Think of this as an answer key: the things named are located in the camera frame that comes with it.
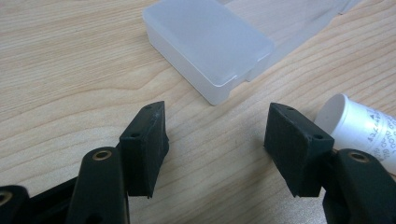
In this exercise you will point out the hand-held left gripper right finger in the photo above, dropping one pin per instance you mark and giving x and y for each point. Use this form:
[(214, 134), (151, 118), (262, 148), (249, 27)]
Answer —
[(299, 155)]

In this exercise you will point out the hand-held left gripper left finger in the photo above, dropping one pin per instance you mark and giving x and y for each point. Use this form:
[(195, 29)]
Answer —
[(143, 155)]

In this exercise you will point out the white printed tube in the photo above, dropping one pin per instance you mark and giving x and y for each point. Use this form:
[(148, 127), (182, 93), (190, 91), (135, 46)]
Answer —
[(358, 127)]

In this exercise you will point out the translucent plastic box lid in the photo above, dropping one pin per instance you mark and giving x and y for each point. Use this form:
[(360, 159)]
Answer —
[(299, 21)]

